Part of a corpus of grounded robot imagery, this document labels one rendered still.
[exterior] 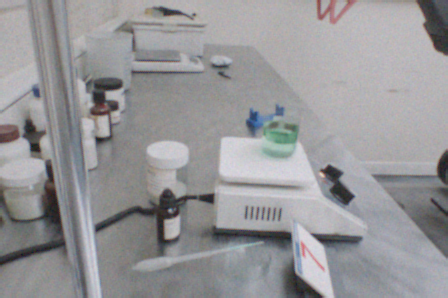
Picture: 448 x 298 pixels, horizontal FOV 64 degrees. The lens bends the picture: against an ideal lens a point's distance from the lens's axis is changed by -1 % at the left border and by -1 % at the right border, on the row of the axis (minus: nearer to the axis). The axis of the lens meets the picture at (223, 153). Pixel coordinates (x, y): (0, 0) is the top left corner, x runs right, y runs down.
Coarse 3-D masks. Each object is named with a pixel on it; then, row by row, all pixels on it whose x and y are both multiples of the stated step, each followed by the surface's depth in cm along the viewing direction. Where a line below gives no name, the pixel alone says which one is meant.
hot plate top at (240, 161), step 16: (224, 144) 51; (240, 144) 52; (256, 144) 52; (224, 160) 47; (240, 160) 47; (256, 160) 47; (272, 160) 48; (304, 160) 48; (224, 176) 43; (240, 176) 43; (256, 176) 44; (272, 176) 44; (288, 176) 44; (304, 176) 44
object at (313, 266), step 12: (300, 228) 44; (300, 240) 41; (312, 240) 44; (300, 252) 39; (312, 252) 42; (312, 264) 39; (324, 264) 42; (312, 276) 38; (324, 276) 40; (324, 288) 38
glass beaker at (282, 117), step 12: (276, 96) 49; (288, 96) 48; (276, 108) 49; (288, 108) 49; (300, 108) 47; (264, 120) 47; (276, 120) 45; (288, 120) 45; (300, 120) 46; (264, 132) 47; (276, 132) 46; (288, 132) 46; (264, 144) 48; (276, 144) 46; (288, 144) 46; (264, 156) 48; (276, 156) 47; (288, 156) 47
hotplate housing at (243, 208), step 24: (216, 192) 44; (240, 192) 44; (264, 192) 44; (288, 192) 44; (312, 192) 44; (216, 216) 46; (240, 216) 45; (264, 216) 45; (288, 216) 45; (312, 216) 45; (336, 216) 45; (360, 240) 47
